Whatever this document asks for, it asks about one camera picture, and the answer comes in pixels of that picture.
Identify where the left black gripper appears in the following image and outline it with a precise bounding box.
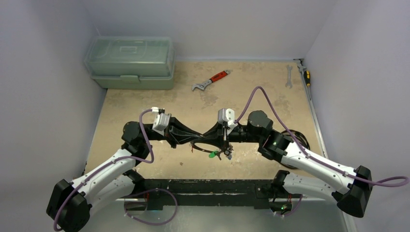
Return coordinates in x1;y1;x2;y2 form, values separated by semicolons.
145;114;202;148

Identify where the large perforated metal keyring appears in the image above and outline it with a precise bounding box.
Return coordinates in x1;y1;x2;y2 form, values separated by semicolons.
190;142;222;154

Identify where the green key tag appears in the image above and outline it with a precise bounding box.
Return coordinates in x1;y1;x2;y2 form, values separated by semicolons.
208;151;220;159

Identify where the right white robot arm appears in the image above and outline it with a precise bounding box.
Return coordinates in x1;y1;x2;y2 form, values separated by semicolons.
191;108;373;218

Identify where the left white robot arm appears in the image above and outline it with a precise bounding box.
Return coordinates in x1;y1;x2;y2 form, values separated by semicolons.
46;113;203;232

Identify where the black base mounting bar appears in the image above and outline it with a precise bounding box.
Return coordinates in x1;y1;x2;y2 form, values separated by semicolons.
125;179;300;210

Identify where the green plastic toolbox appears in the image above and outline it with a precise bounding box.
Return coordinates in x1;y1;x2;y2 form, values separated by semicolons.
84;36;176;90

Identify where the silver open end wrench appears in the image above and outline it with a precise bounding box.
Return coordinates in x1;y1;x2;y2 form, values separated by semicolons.
285;65;293;88

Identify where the yellow black screwdriver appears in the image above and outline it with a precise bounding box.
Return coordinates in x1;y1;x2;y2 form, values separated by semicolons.
304;70;311;87

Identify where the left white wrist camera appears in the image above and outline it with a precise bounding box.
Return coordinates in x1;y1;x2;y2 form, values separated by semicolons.
151;107;171;133

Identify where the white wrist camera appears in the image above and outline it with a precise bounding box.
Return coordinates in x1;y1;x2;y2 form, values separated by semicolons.
217;108;235;127
151;107;171;133

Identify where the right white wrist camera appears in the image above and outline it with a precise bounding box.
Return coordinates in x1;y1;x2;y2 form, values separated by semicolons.
217;108;235;127

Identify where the red handled adjustable wrench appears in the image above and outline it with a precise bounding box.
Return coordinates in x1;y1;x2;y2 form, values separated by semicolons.
191;70;231;91

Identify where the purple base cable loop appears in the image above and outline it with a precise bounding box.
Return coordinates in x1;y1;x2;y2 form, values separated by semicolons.
124;187;178;226

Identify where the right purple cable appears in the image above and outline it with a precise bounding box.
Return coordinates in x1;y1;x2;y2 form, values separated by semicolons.
234;86;410;188

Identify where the aluminium frame rail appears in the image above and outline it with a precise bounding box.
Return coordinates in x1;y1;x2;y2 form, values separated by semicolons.
293;58;329;159

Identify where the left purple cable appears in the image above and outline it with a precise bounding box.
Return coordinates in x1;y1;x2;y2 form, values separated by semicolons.
53;109;161;232

